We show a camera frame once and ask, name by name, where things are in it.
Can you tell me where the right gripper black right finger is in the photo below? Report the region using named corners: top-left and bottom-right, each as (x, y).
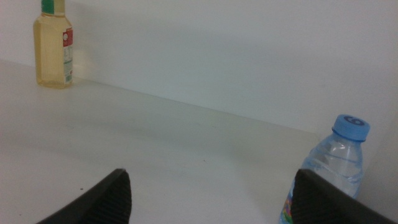
top-left (290, 168), bottom-right (398, 224)

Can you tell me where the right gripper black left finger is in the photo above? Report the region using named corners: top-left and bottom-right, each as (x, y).
top-left (35, 168), bottom-right (132, 224)

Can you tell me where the clear water bottle blue cap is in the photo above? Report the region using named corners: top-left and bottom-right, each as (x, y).
top-left (279, 114), bottom-right (371, 224)

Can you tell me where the yellow liquid bottle green label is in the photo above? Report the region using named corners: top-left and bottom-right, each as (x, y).
top-left (32, 0), bottom-right (74, 90)

